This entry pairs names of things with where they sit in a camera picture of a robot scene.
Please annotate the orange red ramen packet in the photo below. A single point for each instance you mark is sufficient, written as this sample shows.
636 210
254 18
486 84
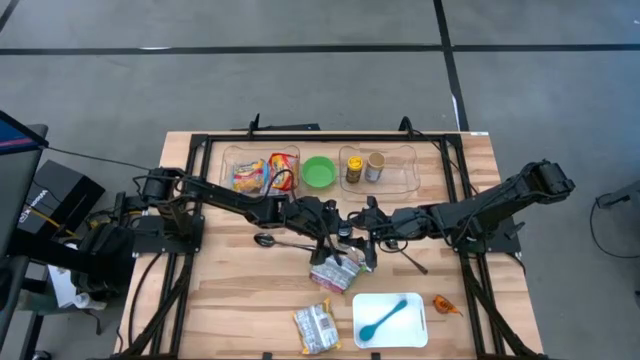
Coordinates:
284 165

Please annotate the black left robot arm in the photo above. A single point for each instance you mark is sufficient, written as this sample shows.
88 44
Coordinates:
225 197

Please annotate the clear plastic bin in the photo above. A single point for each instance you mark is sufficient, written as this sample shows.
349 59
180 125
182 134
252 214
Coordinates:
400 175
227 155

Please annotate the black flat bar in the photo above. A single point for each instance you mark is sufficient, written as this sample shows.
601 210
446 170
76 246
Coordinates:
290 127

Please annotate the white plastic tray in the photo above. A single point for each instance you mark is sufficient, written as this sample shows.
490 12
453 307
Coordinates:
405 332

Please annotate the white paper bag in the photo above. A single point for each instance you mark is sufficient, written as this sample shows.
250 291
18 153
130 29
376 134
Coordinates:
62 290

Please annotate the yellow-lid spice jar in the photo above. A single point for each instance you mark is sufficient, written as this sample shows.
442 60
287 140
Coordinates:
354 165

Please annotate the black-lid spice jar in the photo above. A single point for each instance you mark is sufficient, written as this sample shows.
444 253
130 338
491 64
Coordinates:
344 231

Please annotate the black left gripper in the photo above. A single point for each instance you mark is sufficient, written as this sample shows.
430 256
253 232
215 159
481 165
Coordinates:
320 225

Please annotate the blue yellow ramen packet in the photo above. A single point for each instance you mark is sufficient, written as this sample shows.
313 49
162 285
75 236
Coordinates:
247 177

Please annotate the teal plastic spoon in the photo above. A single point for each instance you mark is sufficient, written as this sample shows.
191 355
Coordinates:
369 332

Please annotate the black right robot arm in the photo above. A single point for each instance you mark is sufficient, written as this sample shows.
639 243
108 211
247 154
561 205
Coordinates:
475 205

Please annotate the tan-lid spice jar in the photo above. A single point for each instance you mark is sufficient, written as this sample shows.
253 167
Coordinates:
375 162

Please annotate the yellow white ramen packet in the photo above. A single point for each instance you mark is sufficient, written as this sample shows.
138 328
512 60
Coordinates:
315 327

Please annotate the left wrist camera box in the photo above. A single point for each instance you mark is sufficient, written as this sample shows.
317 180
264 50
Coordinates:
310 205

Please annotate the black bag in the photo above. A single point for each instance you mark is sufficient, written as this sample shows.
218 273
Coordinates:
105 255

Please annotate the black box white logo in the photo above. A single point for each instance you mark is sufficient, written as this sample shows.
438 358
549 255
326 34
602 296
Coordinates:
65 195

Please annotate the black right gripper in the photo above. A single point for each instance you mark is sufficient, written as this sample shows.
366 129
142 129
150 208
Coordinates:
377 225

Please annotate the black flat monitor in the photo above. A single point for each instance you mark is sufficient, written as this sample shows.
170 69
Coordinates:
17 175

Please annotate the black stand foot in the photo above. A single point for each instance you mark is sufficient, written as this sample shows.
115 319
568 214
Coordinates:
617 197

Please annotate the green plastic bowl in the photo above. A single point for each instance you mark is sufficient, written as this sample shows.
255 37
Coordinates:
319 172

